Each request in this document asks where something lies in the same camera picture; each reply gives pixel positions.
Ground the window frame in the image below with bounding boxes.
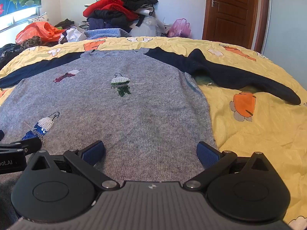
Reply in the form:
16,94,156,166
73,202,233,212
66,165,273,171
0,6,42,33

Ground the yellow printed quilt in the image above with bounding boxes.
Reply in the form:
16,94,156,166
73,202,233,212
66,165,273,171
0,36,307,230

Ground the pile of clothes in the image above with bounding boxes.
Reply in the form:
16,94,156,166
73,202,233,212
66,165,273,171
83,0,139,21

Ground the light blue knit garment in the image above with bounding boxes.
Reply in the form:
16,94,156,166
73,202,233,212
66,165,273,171
84,28,131,40

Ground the pink plastic bag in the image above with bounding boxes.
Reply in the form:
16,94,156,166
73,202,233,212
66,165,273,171
168,18,191,38

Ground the grey sweater with navy sleeves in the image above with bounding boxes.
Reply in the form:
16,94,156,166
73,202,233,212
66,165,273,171
0,48,301,221

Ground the brown wooden door frame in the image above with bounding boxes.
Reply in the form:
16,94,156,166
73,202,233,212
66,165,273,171
254,0,271,53

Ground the frosted glass wardrobe door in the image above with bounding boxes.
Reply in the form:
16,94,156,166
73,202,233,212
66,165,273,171
262,0,307,63

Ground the white crumpled plastic bag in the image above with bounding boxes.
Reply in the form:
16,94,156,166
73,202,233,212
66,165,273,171
59,27,87,44

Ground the grey plastic bag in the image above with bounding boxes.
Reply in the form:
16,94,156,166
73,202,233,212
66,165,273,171
130,16,166,38

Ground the brown wooden door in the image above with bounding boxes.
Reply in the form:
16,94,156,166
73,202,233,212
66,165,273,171
203,0,259,49

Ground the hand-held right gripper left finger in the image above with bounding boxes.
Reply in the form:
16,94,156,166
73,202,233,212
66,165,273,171
24,140,120,192

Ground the floral pillow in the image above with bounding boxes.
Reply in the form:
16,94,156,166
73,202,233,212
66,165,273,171
27,13,50,25

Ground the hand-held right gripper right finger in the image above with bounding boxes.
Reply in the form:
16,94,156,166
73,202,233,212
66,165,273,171
183,142,276,192

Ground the dark olive cloth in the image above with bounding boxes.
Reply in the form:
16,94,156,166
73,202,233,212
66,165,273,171
55,19,75,29

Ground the navy padded garment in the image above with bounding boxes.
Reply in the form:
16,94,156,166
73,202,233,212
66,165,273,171
87,10,133,31

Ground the leopard print cloth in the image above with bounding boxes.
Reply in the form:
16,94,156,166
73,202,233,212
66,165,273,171
20,36,43,51

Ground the orange plastic bag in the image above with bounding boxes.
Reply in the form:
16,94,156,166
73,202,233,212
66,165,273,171
16,21,66,45

